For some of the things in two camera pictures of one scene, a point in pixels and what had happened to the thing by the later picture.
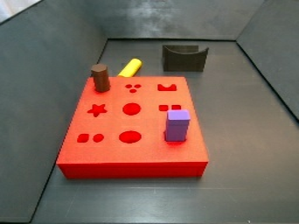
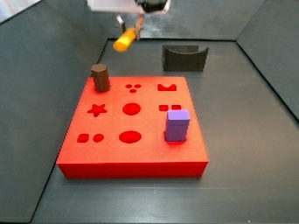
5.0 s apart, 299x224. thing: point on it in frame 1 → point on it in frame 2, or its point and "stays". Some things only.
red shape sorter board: x=116 y=138 stays
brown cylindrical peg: x=100 y=77 stays
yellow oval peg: x=130 y=68 → x=122 y=42
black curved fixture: x=182 y=58 stays
